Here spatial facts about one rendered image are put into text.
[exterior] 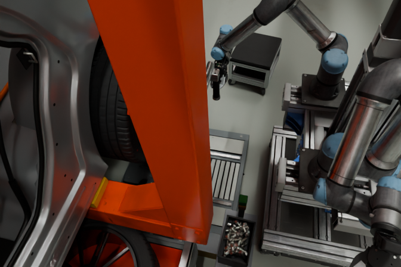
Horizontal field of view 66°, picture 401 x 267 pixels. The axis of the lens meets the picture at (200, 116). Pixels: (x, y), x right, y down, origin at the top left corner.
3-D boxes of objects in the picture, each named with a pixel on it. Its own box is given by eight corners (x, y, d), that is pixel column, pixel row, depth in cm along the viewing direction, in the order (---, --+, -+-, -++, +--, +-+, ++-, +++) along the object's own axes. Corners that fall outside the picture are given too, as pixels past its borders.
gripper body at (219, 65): (212, 67, 168) (216, 52, 175) (212, 78, 175) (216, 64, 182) (225, 68, 166) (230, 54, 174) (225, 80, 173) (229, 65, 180)
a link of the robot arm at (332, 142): (321, 143, 132) (329, 124, 122) (354, 155, 128) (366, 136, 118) (313, 166, 126) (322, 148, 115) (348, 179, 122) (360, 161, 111)
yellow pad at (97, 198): (83, 176, 155) (80, 171, 152) (109, 181, 153) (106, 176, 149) (70, 202, 147) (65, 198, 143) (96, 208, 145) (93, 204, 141)
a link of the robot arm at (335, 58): (315, 81, 155) (321, 61, 144) (318, 64, 163) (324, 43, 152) (340, 87, 152) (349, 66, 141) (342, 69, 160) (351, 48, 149)
